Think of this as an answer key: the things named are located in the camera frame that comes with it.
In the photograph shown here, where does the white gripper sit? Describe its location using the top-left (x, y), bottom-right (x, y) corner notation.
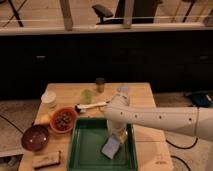
top-left (107, 120), bottom-right (128, 144)

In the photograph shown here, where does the grey blue sponge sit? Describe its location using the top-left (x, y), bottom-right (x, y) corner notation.
top-left (101, 135), bottom-right (120, 159)

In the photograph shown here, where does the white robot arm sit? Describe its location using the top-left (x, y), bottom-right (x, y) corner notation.
top-left (104, 94), bottom-right (213, 142)

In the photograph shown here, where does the green plastic tray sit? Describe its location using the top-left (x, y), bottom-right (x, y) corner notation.
top-left (67, 118), bottom-right (138, 171)

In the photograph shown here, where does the pale blue small cup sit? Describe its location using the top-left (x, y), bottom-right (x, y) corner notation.
top-left (117, 86), bottom-right (129, 95)

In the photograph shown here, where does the green translucent cup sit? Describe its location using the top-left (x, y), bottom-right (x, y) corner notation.
top-left (81, 89), bottom-right (92, 104)

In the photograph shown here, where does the brown spice jar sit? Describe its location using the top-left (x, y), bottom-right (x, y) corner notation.
top-left (95, 77), bottom-right (105, 93)

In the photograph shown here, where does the orange bowl with nuts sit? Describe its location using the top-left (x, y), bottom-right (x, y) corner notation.
top-left (50, 107), bottom-right (78, 134)

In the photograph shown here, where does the wooden block brush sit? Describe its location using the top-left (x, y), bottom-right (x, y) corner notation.
top-left (32, 151), bottom-right (61, 169)

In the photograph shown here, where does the yellow fruit piece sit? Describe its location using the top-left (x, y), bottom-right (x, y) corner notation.
top-left (39, 114), bottom-right (51, 125)

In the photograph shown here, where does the white lidded cup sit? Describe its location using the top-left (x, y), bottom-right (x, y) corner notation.
top-left (41, 91), bottom-right (56, 109)

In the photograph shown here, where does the dark purple bowl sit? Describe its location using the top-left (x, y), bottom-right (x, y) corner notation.
top-left (21, 125), bottom-right (50, 152)

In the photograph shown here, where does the dark cabinet counter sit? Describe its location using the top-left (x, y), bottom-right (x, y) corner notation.
top-left (0, 31), bottom-right (213, 99)

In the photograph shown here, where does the dark bag on floor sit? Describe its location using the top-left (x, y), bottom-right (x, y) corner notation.
top-left (184, 92), bottom-right (212, 108)

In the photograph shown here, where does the black office chair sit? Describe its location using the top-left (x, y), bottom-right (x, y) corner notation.
top-left (92, 4), bottom-right (123, 25)

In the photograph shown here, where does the white handled tool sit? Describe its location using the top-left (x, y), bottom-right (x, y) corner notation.
top-left (75, 101), bottom-right (108, 113)

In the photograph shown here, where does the black floor cable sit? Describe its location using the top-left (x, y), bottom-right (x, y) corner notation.
top-left (165, 138), bottom-right (199, 151)

